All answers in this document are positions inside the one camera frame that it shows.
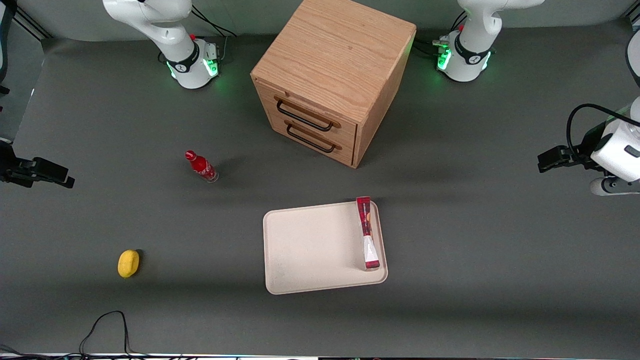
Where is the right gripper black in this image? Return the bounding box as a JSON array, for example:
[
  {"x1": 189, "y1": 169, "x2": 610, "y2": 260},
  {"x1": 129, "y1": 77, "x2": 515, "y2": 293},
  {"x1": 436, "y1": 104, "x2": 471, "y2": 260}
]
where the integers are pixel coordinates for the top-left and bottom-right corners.
[{"x1": 0, "y1": 140, "x2": 76, "y2": 190}]

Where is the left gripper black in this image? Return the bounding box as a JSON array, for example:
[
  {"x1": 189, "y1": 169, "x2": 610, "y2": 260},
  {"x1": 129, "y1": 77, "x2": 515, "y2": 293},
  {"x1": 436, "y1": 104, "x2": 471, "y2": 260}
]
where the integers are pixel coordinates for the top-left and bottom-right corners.
[{"x1": 537, "y1": 120, "x2": 612, "y2": 174}]

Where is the cream rectangular tray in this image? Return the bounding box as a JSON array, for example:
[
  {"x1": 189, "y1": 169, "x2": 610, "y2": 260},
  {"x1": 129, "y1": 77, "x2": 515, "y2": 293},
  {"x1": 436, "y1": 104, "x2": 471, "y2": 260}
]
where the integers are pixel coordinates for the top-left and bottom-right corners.
[{"x1": 262, "y1": 200, "x2": 389, "y2": 296}]

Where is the yellow lemon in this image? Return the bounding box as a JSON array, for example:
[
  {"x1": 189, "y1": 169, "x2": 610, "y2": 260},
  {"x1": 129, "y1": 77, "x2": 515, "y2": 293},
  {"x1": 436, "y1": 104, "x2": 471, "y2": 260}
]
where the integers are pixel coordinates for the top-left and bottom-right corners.
[{"x1": 117, "y1": 249, "x2": 141, "y2": 279}]

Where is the red cola bottle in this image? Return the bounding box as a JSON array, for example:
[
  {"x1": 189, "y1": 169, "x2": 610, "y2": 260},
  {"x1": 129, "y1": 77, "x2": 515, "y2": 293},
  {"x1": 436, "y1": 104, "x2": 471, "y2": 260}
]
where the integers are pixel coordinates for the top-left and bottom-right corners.
[{"x1": 184, "y1": 150, "x2": 220, "y2": 184}]

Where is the wooden drawer front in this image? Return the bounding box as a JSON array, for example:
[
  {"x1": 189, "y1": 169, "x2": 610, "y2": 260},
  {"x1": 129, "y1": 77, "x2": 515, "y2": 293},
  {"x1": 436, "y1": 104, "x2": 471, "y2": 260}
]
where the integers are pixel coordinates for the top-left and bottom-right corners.
[
  {"x1": 254, "y1": 81, "x2": 359, "y2": 147},
  {"x1": 263, "y1": 111, "x2": 358, "y2": 169}
]

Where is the wooden drawer cabinet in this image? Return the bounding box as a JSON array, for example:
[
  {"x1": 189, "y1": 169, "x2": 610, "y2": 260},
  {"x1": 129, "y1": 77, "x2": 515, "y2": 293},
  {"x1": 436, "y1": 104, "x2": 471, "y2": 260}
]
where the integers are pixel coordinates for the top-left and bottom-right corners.
[{"x1": 250, "y1": 0, "x2": 418, "y2": 170}]

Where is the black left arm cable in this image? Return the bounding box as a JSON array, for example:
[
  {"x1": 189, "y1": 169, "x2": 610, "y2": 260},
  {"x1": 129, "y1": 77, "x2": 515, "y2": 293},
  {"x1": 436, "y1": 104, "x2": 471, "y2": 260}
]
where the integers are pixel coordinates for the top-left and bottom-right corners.
[{"x1": 565, "y1": 103, "x2": 640, "y2": 157}]

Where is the black looped table cable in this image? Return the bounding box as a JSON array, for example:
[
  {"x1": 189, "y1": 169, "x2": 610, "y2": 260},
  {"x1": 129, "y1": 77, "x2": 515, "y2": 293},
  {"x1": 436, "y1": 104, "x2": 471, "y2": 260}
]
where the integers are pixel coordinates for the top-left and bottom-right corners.
[{"x1": 78, "y1": 310, "x2": 151, "y2": 359}]

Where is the black left base cable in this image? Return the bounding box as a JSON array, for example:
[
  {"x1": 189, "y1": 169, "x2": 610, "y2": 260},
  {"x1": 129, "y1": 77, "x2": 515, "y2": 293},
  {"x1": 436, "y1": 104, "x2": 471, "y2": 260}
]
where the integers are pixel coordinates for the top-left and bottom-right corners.
[{"x1": 414, "y1": 11, "x2": 469, "y2": 57}]

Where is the black base cable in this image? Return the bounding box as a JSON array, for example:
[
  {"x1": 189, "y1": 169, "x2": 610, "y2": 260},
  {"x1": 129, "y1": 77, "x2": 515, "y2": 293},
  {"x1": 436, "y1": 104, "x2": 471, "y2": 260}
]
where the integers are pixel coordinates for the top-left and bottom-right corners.
[
  {"x1": 190, "y1": 4, "x2": 237, "y2": 64},
  {"x1": 414, "y1": 11, "x2": 469, "y2": 57}
]

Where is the black right base cable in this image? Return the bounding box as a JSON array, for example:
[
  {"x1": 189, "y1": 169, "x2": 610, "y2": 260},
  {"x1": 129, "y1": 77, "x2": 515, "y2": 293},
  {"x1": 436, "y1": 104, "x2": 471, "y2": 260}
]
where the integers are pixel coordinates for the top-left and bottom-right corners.
[{"x1": 190, "y1": 4, "x2": 237, "y2": 64}]

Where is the black wire drawer handle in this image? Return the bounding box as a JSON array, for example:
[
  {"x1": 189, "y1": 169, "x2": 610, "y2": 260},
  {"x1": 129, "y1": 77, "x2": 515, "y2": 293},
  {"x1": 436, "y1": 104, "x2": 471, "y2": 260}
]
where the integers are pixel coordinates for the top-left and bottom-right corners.
[
  {"x1": 276, "y1": 99, "x2": 335, "y2": 133},
  {"x1": 285, "y1": 123, "x2": 337, "y2": 154}
]

